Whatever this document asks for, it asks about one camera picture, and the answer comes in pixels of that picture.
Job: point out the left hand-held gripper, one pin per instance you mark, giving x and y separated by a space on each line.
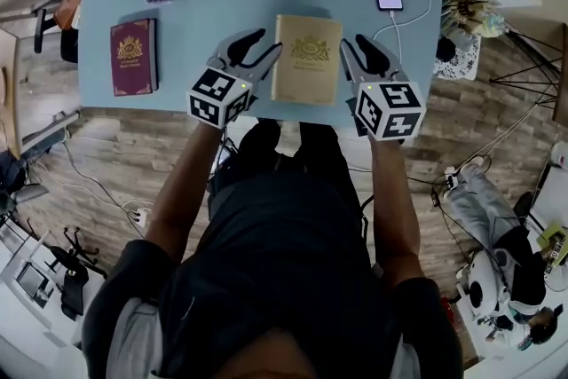
217 97

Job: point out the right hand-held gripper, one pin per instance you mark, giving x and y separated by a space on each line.
390 111

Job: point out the tan book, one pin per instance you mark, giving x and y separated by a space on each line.
306 71

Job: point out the maroon book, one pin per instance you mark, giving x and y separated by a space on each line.
132 57

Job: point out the person's right forearm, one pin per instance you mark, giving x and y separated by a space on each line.
395 213

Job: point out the person's left forearm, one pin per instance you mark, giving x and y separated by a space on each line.
186 191

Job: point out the stool with patterned cloth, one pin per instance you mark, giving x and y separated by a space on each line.
459 57

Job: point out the black waist device with screen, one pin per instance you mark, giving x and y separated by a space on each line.
222 157

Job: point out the dried flower bouquet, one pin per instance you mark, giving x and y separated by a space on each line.
466 6

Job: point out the white power strip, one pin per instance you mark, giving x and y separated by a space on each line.
452 178
141 217

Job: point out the orange box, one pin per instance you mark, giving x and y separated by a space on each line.
68 6

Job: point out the person's black clothing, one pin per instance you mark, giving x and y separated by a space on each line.
275 244

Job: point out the black chair armrest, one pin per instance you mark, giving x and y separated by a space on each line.
41 31

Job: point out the yellow-green box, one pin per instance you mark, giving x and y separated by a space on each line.
550 235

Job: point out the white round device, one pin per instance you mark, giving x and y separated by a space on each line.
481 288

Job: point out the black wheeled chair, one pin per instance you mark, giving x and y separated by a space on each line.
73 279

